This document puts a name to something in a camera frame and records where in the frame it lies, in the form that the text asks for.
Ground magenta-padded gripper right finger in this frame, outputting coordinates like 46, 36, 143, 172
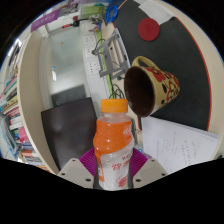
126, 148, 169, 189

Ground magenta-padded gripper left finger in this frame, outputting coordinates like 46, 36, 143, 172
57, 148, 101, 190

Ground orange-capped drink bottle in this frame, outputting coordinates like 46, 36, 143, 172
92, 98, 135, 192

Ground white paper sheet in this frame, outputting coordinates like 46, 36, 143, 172
141, 115, 221, 174

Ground black computer monitor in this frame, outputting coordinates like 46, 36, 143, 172
40, 97, 101, 171

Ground white shelf with books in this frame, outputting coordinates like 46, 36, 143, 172
0, 29, 61, 174

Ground yellow mug with red flowers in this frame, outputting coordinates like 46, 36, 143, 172
123, 55, 181, 118

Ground grey metal laptop stand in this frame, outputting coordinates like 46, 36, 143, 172
91, 29, 131, 78

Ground black desk mat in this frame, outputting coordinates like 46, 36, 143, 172
111, 0, 214, 132

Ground flat round red coaster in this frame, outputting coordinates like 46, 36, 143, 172
137, 17, 161, 42

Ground dark wine bottle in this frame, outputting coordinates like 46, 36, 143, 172
61, 19, 81, 29

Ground white folded napkin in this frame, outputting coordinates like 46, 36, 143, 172
138, 0, 174, 24

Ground black cables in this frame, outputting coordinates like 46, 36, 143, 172
108, 83, 129, 100

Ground white wall outlets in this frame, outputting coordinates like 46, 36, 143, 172
82, 31, 101, 76

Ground coiled blue cable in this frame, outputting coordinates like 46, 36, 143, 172
104, 3, 120, 24

